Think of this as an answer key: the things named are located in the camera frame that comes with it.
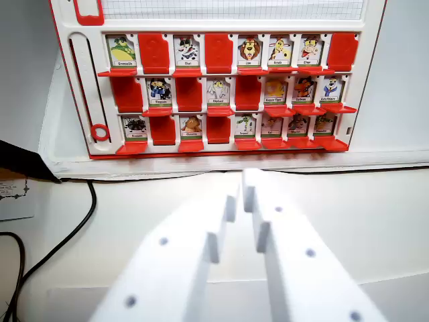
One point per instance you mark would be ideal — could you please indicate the black box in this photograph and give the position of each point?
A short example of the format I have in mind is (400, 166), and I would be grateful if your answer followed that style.
(27, 161)

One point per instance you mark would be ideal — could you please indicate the white printed label sheet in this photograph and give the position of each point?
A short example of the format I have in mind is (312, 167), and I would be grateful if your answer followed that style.
(15, 201)

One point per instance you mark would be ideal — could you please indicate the red and white game board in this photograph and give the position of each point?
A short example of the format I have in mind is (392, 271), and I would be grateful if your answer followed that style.
(218, 27)

